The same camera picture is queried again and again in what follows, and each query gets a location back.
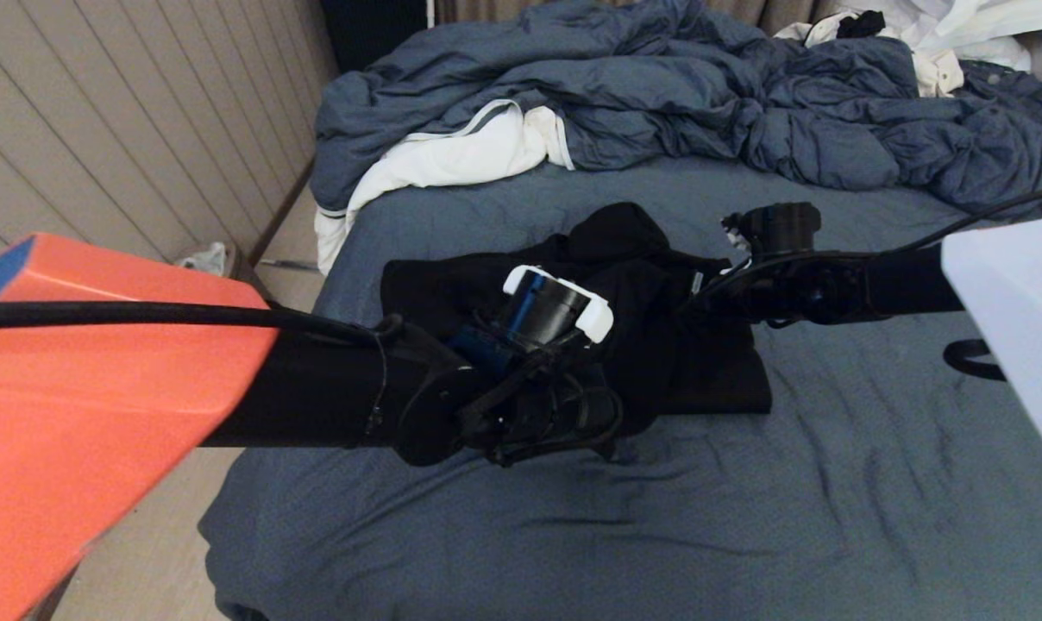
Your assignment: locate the beige curtain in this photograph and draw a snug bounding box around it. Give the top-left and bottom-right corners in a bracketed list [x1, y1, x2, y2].
[435, 0, 841, 37]

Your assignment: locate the blue bed sheet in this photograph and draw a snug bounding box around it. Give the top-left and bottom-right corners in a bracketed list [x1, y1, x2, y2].
[198, 155, 1042, 621]

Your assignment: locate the black furniture piece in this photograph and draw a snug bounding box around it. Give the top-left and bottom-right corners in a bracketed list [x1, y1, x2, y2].
[318, 0, 431, 74]

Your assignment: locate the rumpled blue duvet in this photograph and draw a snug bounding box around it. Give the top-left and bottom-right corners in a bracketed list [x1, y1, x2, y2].
[310, 0, 1042, 216]

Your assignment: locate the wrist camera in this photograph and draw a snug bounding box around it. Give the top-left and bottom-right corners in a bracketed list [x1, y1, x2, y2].
[721, 202, 824, 264]
[452, 264, 615, 372]

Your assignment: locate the small black garment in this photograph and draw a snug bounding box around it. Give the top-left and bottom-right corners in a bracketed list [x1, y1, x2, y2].
[836, 10, 888, 40]

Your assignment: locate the white clothes pile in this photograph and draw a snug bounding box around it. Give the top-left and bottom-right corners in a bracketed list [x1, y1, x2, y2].
[775, 0, 1042, 74]

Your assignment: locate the cream garment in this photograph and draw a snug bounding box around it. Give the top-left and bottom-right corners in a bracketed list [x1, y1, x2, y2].
[913, 50, 964, 97]

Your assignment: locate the black zip hoodie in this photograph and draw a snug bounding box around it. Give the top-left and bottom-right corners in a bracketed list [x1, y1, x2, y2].
[380, 203, 774, 436]

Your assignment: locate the white plastic bin liner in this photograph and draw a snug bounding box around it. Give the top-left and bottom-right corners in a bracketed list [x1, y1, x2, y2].
[176, 241, 229, 277]

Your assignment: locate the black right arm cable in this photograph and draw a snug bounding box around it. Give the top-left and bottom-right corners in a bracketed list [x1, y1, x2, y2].
[694, 183, 1042, 382]

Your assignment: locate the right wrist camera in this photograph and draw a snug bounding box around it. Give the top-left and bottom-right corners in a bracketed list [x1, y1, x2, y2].
[721, 202, 824, 264]

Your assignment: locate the blue denim garment with buttons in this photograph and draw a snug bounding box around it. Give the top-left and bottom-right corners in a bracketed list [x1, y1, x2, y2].
[959, 59, 1042, 139]

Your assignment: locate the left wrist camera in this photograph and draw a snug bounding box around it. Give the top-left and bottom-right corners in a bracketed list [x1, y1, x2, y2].
[452, 264, 615, 372]

